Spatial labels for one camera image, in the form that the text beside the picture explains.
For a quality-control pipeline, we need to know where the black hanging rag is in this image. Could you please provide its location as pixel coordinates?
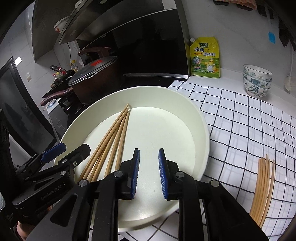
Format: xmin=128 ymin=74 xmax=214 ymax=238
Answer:
xmin=278 ymin=19 xmax=295 ymax=51

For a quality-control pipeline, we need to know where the top floral porcelain bowl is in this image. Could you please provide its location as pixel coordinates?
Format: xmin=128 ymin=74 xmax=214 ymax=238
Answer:
xmin=243 ymin=64 xmax=273 ymax=81

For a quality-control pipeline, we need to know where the glass pot lid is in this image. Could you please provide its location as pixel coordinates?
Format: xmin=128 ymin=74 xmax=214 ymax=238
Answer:
xmin=68 ymin=56 xmax=117 ymax=86

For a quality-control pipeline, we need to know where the person's left hand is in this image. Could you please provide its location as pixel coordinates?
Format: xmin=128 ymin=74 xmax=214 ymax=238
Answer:
xmin=16 ymin=222 xmax=36 ymax=240

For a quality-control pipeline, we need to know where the yellow seasoning pouch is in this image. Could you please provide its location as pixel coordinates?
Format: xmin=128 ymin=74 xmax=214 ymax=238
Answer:
xmin=190 ymin=37 xmax=220 ymax=78

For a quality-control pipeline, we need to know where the floral porcelain bowl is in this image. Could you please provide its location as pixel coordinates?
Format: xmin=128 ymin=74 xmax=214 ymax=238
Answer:
xmin=243 ymin=79 xmax=270 ymax=98
xmin=243 ymin=73 xmax=272 ymax=89
xmin=243 ymin=64 xmax=273 ymax=81

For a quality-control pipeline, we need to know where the dark frying pan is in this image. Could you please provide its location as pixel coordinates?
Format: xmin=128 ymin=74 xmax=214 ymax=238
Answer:
xmin=40 ymin=87 xmax=74 ymax=106

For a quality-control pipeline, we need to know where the middle floral porcelain bowl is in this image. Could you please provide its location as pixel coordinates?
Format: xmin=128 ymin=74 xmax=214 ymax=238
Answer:
xmin=243 ymin=73 xmax=272 ymax=89

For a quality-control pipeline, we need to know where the orange waffle dish cloth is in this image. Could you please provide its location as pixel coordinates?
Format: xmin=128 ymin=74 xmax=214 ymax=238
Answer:
xmin=213 ymin=0 xmax=257 ymax=10

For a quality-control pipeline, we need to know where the white black checkered cloth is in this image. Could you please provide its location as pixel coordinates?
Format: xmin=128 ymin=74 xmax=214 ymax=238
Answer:
xmin=119 ymin=80 xmax=296 ymax=241

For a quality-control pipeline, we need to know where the black range hood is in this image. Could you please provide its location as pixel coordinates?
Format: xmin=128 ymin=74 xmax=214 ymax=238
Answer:
xmin=32 ymin=1 xmax=190 ymax=79

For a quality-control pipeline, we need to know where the blue wall sticker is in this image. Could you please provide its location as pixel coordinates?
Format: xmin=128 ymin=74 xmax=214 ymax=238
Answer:
xmin=268 ymin=32 xmax=275 ymax=44

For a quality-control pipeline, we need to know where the condiment bottles cluster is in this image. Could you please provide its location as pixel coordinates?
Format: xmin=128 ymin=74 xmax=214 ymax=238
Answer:
xmin=50 ymin=60 xmax=78 ymax=89

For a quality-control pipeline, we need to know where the white hanging brush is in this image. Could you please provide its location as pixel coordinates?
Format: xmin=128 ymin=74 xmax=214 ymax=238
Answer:
xmin=284 ymin=48 xmax=295 ymax=94

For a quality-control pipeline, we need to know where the bottom floral porcelain bowl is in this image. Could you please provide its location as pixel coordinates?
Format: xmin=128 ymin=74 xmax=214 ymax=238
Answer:
xmin=243 ymin=79 xmax=270 ymax=98

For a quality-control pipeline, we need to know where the cream oval basin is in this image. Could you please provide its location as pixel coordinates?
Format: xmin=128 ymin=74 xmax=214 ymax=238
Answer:
xmin=62 ymin=86 xmax=210 ymax=232

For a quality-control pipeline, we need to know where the dark cooking pot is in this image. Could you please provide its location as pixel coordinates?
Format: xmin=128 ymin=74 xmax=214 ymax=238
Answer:
xmin=70 ymin=47 xmax=121 ymax=104

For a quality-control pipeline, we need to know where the wooden chopstick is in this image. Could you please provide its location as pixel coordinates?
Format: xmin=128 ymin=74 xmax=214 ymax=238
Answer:
xmin=257 ymin=158 xmax=270 ymax=226
xmin=259 ymin=160 xmax=275 ymax=228
xmin=82 ymin=108 xmax=130 ymax=180
xmin=249 ymin=158 xmax=263 ymax=219
xmin=86 ymin=108 xmax=128 ymax=182
xmin=104 ymin=117 xmax=125 ymax=176
xmin=115 ymin=111 xmax=130 ymax=170
xmin=254 ymin=154 xmax=268 ymax=224
xmin=78 ymin=103 xmax=130 ymax=181

